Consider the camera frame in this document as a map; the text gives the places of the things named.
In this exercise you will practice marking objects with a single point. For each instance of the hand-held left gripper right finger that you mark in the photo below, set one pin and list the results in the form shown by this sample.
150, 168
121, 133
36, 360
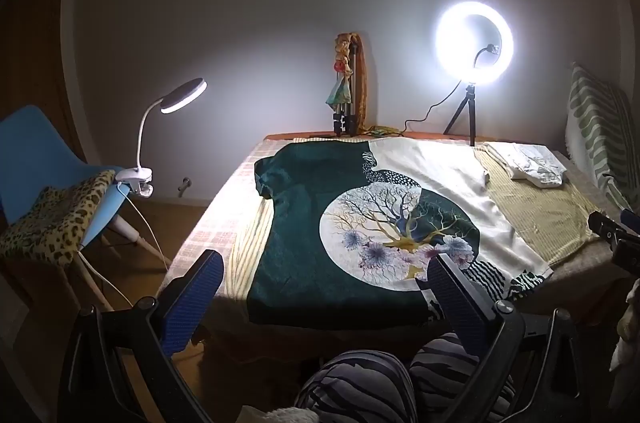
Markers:
457, 303

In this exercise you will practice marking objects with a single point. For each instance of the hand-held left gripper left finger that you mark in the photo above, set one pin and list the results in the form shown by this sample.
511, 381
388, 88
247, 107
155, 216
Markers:
195, 298

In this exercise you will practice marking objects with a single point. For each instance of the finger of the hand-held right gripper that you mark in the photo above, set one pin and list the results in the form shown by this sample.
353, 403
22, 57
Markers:
607, 228
632, 218

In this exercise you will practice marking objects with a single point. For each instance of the green and white tree-print t-shirt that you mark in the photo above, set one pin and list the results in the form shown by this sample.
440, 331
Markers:
300, 228

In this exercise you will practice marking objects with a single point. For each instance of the person's right hand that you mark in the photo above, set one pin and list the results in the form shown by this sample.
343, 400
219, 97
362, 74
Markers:
630, 333

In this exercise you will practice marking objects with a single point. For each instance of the folded white patterned garment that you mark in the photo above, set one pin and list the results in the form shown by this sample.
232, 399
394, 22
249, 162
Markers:
545, 168

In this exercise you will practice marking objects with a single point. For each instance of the beige plaid cloth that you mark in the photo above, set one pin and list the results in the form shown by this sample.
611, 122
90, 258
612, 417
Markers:
220, 203

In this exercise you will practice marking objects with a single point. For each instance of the green striped cushion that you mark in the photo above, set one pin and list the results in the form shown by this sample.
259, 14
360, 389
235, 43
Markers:
595, 123

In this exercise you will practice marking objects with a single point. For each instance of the person's striped pants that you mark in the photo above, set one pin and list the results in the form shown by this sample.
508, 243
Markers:
360, 383

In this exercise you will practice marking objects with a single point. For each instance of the white fluffy cloth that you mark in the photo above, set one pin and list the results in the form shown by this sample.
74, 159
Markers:
290, 417

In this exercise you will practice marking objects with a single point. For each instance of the leopard print cushion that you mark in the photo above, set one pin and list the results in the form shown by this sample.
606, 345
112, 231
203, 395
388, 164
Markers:
60, 218

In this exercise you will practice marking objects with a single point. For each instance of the white clip desk lamp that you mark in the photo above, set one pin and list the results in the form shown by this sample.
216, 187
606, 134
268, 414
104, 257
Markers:
187, 93

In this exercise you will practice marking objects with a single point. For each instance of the blue chair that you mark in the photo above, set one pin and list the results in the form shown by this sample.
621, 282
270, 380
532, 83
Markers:
30, 153

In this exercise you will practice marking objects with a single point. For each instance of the folded silver tripod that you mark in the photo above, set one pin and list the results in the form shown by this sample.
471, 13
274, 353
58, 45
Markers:
345, 113

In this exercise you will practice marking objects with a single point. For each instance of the colourful orange scarf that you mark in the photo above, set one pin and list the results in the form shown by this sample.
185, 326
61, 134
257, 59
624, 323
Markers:
365, 83

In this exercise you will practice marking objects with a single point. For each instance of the brown wooden door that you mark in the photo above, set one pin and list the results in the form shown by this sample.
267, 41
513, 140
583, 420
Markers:
30, 53

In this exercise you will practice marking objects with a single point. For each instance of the small wall hook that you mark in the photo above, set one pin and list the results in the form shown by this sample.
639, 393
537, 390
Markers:
185, 184

